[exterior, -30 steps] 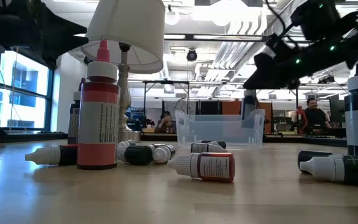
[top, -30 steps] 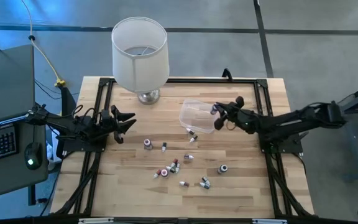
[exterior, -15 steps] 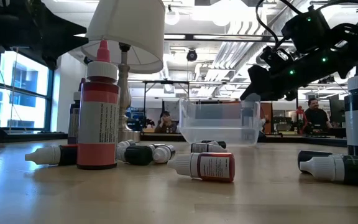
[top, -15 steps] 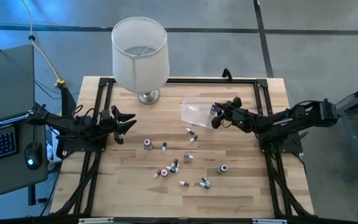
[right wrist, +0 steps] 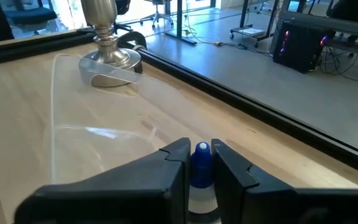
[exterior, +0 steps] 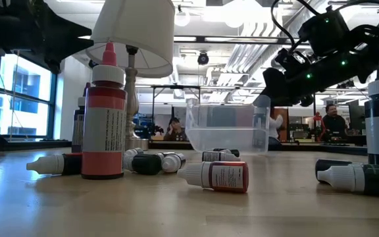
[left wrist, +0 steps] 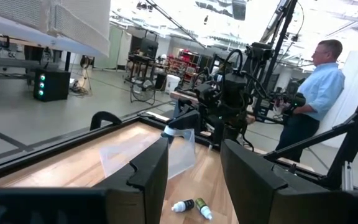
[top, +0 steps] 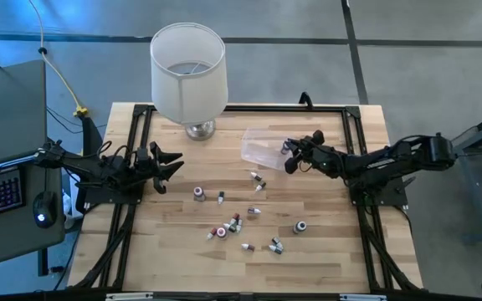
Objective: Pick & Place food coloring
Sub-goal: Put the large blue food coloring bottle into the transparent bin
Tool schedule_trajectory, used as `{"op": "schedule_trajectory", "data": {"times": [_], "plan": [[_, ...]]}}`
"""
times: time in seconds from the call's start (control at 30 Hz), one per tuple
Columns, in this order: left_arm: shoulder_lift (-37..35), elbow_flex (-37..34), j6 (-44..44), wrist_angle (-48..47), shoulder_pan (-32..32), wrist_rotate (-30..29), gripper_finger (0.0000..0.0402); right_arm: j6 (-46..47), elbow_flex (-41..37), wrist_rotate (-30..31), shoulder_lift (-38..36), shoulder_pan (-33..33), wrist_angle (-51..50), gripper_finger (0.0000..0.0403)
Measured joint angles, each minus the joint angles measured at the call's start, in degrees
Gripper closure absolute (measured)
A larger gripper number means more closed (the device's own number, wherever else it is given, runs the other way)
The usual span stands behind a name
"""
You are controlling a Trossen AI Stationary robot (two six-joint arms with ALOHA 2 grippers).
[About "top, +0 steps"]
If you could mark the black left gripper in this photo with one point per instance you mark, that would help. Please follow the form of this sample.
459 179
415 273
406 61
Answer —
147 163

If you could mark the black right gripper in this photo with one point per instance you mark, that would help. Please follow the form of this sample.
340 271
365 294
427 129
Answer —
316 154

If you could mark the small dark food coloring bottle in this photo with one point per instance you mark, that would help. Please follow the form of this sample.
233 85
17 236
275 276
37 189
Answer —
275 249
285 147

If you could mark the large black food coloring bottle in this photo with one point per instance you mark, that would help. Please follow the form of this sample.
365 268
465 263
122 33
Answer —
299 227

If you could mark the small red food coloring bottle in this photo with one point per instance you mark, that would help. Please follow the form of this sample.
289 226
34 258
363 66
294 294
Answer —
235 218
211 233

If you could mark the large red food coloring bottle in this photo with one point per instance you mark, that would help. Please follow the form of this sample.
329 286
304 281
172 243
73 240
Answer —
221 232

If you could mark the small green food coloring bottle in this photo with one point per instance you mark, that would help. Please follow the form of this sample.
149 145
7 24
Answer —
229 227

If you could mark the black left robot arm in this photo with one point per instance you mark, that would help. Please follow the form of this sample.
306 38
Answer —
98 167

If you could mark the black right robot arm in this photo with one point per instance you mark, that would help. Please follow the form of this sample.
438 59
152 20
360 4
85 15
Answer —
383 163

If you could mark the small purple food coloring bottle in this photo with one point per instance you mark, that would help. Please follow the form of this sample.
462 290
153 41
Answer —
254 210

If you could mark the small maroon food coloring bottle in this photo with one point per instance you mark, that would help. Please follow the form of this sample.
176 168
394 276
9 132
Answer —
248 247

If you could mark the clear plastic container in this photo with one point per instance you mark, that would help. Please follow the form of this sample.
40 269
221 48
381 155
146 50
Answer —
257 146

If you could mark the black clamp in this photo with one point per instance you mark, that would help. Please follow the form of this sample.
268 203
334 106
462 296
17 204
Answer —
306 100

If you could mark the silver lamp base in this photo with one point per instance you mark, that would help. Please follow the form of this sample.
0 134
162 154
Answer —
201 130

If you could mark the white lamp shade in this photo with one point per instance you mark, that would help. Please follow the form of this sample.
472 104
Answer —
188 92

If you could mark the black computer mouse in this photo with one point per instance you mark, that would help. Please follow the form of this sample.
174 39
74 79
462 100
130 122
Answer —
44 209

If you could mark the dark grey monitor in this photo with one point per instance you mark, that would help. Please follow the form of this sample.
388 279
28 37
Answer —
6 113

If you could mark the grey side desk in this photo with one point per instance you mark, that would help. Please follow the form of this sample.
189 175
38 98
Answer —
15 246

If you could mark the black aluminium table frame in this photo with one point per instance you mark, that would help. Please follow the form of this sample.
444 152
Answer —
245 108

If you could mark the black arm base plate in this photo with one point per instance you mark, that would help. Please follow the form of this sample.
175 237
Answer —
391 196
98 196

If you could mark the white bracket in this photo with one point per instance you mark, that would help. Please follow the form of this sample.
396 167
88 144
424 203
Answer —
129 296
362 297

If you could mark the grey metal cart frame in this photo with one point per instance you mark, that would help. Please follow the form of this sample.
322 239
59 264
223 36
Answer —
481 131

